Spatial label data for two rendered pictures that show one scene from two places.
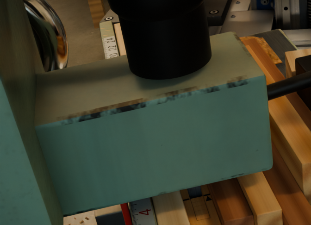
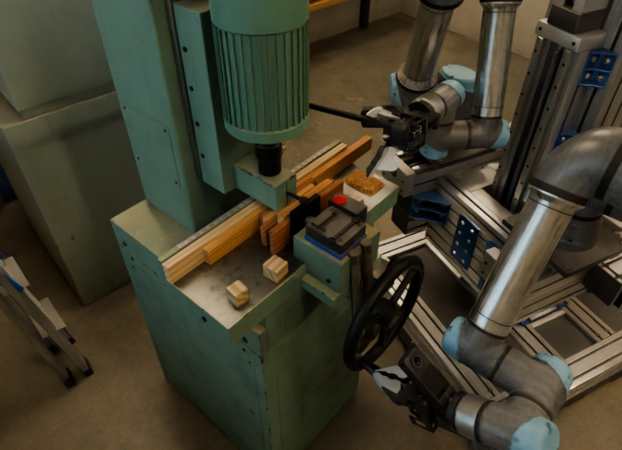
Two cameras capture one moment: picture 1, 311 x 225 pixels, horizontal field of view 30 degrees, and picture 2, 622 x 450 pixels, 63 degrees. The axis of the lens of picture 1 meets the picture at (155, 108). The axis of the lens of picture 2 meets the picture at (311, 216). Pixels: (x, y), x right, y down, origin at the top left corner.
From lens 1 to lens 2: 0.92 m
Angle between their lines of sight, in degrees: 36
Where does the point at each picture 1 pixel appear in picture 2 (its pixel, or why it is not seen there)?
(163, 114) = (255, 181)
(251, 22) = (482, 177)
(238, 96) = (269, 188)
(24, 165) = (220, 170)
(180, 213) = (256, 206)
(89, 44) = not seen: hidden behind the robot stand
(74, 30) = not seen: hidden behind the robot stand
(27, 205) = (219, 178)
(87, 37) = not seen: hidden behind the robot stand
